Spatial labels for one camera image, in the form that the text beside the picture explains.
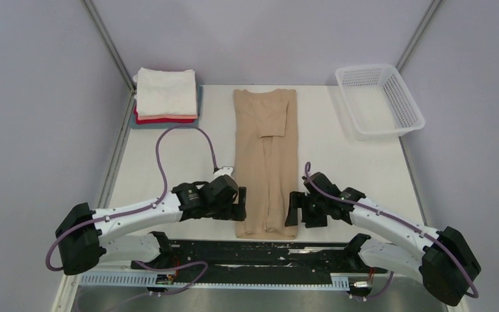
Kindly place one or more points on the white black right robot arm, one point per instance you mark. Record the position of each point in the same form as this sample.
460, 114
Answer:
439, 259

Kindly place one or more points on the corner metal post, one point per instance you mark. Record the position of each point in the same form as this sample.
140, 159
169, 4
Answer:
418, 33
108, 42

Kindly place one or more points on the peach folded t shirt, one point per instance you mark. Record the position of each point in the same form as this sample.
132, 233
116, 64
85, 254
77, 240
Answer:
168, 117

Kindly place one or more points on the slotted white cable duct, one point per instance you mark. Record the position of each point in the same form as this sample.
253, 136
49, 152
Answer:
155, 280

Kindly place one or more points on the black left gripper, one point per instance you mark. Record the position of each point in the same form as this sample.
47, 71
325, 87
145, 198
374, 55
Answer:
238, 210

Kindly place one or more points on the white plastic laundry basket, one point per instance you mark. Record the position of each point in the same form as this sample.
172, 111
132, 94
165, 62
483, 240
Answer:
378, 101

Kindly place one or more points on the right corner metal post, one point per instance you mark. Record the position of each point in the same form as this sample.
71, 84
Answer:
418, 33

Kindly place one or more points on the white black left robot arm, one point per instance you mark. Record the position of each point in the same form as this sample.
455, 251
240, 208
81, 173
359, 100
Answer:
87, 237

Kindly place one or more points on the aluminium frame rail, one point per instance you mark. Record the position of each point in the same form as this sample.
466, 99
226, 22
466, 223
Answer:
70, 291

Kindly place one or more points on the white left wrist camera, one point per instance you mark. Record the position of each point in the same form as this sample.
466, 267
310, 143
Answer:
223, 171

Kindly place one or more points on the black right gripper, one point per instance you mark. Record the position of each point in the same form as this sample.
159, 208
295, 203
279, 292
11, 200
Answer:
299, 200

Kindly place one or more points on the red folded t shirt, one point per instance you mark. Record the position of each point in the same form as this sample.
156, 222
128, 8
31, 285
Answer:
163, 121

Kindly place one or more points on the beige t shirt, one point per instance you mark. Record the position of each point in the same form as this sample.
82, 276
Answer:
266, 161

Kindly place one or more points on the left corner metal post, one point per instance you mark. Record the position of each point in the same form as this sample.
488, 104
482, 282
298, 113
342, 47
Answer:
108, 42

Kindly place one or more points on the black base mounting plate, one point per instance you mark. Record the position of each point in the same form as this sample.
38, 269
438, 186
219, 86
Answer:
232, 260

